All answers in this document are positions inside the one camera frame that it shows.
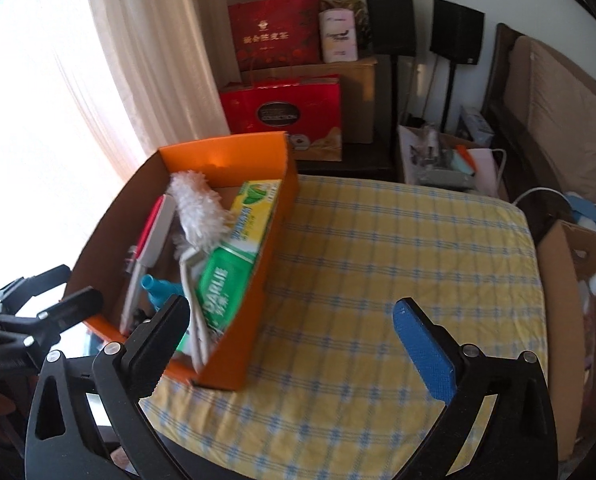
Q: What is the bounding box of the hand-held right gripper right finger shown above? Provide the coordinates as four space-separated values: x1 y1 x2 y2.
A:
392 297 561 480

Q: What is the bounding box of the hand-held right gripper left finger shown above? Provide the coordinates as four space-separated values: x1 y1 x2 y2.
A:
25 294 191 480

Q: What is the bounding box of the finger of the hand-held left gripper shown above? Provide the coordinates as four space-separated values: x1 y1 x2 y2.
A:
0 286 105 349
0 265 72 319

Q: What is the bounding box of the orange cardboard box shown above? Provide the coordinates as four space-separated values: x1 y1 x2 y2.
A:
64 131 300 392

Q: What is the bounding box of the white fluffy duster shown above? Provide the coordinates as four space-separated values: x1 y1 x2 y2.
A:
165 170 239 368

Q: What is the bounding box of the blue plastic item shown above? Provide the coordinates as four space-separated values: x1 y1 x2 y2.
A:
140 274 186 321

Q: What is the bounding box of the red white brush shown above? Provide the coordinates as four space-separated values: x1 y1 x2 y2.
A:
135 194 176 273

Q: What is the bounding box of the yellow checked tablecloth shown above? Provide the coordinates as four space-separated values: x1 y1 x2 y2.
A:
138 174 546 480

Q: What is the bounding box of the open brown cardboard box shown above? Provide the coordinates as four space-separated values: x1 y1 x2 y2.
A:
536 220 596 461

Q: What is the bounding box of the green yellow toothpaste box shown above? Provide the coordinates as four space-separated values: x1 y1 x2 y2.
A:
178 179 285 356

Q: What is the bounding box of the white printed paper bag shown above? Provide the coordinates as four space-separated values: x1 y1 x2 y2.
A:
399 126 429 186

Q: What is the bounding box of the pink paper bag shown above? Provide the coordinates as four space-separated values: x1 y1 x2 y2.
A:
465 148 506 196

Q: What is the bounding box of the orange plastic item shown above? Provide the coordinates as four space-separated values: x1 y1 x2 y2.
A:
454 144 478 172

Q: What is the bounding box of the dark wooden low cabinet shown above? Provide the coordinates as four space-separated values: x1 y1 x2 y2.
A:
295 137 403 183

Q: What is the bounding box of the clear glass bottle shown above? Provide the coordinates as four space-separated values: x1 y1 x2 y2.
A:
420 127 441 161

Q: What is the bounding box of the cluttered open cardboard box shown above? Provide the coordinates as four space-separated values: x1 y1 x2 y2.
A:
397 124 509 201

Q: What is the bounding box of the light blue cloth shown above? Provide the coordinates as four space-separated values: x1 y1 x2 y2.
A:
568 192 596 241

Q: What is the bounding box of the white appliance box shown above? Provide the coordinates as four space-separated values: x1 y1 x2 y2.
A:
459 105 496 150

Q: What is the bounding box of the black speaker stand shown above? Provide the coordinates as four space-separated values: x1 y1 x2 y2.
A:
442 62 459 133

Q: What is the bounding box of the large brown cardboard box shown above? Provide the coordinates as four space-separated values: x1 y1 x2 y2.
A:
240 56 379 146

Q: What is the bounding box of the white curtain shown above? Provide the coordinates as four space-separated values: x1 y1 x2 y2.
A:
53 0 231 181

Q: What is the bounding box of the brown sofa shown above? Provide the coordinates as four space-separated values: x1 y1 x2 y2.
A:
480 22 596 241

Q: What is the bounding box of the large brown sofa cushion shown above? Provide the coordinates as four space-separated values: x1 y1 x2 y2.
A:
508 35 596 196

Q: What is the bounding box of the black speaker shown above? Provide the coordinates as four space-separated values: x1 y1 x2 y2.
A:
364 0 419 57
429 0 485 67

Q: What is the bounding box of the pink white tissue pack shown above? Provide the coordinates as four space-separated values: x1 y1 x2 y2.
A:
319 8 359 63

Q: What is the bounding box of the golden patterned gift bag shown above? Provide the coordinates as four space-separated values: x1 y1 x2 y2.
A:
323 0 367 58

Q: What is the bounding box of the white cable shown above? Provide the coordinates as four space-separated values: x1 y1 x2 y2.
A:
510 186 569 207

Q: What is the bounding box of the red gift box with handle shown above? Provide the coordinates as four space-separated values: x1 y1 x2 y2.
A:
220 74 343 162

